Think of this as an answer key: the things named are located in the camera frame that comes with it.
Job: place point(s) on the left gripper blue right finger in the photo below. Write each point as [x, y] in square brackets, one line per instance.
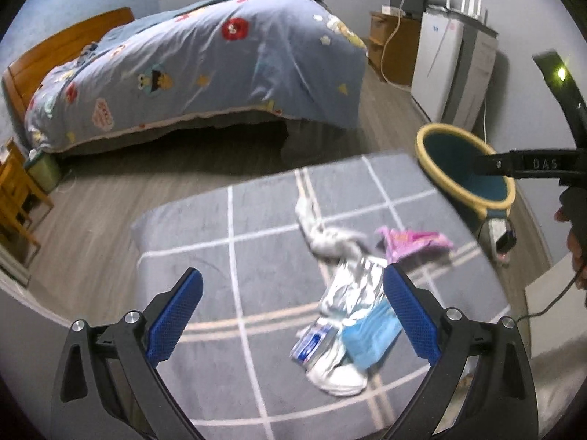
[419, 327]

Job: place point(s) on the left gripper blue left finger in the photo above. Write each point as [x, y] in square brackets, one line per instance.
[168, 314]

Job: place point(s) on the light blue face mask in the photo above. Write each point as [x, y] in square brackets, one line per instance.
[369, 338]

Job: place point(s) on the yellow teal trash bin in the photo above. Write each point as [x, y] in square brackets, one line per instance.
[447, 154]

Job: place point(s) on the person's right hand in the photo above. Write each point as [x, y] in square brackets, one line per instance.
[578, 262]

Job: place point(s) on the grey white striped rug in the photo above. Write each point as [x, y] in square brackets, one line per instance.
[231, 372]

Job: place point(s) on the pink snack wrapper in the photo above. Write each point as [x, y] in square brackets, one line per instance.
[401, 244]

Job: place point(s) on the white power strip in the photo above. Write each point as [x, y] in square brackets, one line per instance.
[496, 227]

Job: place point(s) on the black plug adapter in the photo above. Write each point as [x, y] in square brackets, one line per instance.
[505, 243]

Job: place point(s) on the blue white tissue packet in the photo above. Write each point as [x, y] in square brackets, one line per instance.
[313, 342]

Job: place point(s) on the white crumpled tissue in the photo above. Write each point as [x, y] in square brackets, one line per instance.
[327, 242]

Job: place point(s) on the white grey air purifier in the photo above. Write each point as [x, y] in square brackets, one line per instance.
[455, 60]

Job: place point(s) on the white wifi router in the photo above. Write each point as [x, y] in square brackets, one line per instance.
[471, 12]

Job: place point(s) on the green container beside bed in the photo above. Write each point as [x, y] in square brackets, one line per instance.
[44, 170]

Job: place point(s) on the small wooden stool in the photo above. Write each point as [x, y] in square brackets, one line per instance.
[17, 188]

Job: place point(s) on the brown wooden side cabinet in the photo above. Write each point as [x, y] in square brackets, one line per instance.
[392, 47]

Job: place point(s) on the wooden bed headboard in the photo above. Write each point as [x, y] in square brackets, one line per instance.
[22, 77]

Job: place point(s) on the blue cartoon patterned duvet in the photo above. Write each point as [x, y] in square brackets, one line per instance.
[291, 59]

